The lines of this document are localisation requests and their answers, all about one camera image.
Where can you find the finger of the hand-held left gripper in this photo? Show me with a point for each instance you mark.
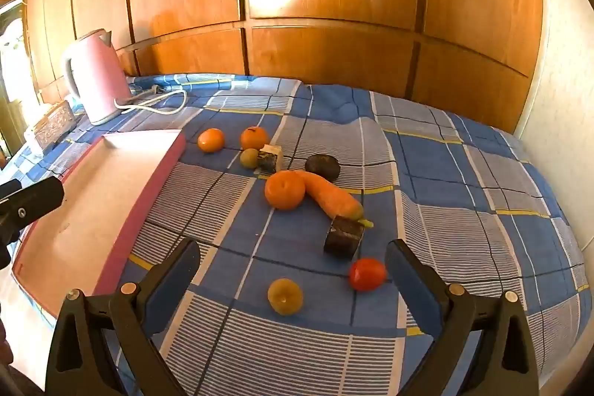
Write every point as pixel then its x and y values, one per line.
pixel 35 201

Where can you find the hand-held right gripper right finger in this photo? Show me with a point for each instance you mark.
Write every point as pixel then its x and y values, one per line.
pixel 413 294

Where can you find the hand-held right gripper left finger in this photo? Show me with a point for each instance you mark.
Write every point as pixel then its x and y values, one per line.
pixel 169 298

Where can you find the red tomato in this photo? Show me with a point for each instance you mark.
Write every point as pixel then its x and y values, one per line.
pixel 367 274

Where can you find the pink-rimmed white tray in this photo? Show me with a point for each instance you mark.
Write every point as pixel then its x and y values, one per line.
pixel 93 201

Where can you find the yellow round fruit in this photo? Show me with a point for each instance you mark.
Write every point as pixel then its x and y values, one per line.
pixel 285 296

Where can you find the orange carrot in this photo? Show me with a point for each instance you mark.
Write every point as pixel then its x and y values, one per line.
pixel 332 196

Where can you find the dark purple round vegetable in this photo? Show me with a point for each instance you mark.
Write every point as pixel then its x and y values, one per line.
pixel 322 167

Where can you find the large orange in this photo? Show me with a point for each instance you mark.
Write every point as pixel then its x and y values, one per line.
pixel 284 190

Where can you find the small orange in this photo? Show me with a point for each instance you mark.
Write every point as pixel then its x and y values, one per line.
pixel 211 140

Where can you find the patterned tissue box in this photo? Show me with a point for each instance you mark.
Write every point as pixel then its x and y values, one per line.
pixel 53 122

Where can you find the blue plaid blanket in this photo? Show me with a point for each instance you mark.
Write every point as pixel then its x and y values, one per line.
pixel 441 192

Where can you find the pink electric kettle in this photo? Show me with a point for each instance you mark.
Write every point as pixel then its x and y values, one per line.
pixel 97 76

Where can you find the small green fruit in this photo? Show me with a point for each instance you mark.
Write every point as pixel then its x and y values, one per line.
pixel 249 158

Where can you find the orange with dark stem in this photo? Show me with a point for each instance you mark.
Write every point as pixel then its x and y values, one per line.
pixel 254 139

